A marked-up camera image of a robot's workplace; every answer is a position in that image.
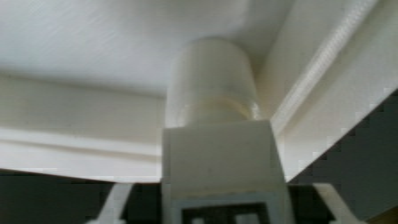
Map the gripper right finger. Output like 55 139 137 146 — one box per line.
313 183 355 224

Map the white square tabletop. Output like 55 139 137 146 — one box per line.
0 0 398 182

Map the white table leg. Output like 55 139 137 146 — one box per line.
161 38 295 224

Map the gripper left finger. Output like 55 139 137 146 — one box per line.
85 183 133 224

